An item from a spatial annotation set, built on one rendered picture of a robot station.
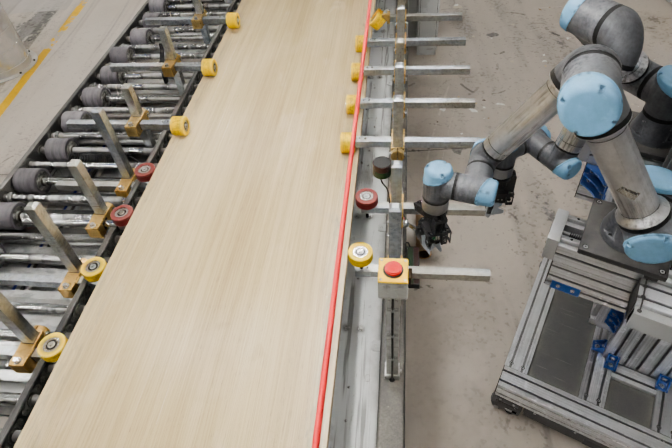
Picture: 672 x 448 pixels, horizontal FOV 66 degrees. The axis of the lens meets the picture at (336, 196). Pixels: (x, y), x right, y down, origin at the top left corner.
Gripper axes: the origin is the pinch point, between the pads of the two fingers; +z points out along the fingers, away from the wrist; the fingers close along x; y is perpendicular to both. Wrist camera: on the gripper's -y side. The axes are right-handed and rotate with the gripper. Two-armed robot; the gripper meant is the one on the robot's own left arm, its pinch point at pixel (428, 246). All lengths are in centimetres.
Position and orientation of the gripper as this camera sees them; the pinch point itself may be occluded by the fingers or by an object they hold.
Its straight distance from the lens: 165.1
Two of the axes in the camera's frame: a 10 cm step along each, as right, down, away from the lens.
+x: 9.7, -2.2, 1.2
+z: 0.7, 7.0, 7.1
